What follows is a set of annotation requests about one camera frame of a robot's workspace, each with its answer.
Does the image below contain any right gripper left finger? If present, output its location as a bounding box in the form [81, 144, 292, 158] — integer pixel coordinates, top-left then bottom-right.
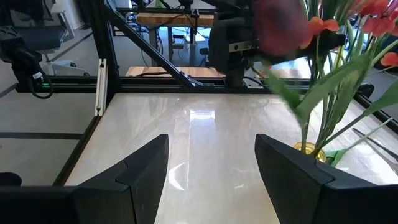
[0, 133, 170, 224]

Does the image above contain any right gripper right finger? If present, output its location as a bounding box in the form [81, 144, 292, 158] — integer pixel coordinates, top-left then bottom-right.
[254, 133, 398, 224]

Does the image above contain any orange artificial flower spray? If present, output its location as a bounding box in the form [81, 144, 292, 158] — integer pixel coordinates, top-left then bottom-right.
[303, 0, 398, 156]

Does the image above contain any yellow glass vase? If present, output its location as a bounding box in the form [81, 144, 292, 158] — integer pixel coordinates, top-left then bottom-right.
[293, 141, 328, 164]

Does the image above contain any wooden background table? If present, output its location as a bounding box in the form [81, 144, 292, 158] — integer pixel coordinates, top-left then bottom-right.
[136, 12, 216, 28]

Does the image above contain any white aluminium bar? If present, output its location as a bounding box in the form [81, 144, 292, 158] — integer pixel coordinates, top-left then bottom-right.
[94, 58, 108, 118]

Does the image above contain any black office chair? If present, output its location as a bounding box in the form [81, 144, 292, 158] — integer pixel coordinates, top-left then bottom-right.
[12, 0, 91, 77]

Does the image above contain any black aluminium table frame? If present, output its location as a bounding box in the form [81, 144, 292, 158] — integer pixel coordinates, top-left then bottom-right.
[14, 0, 398, 187]

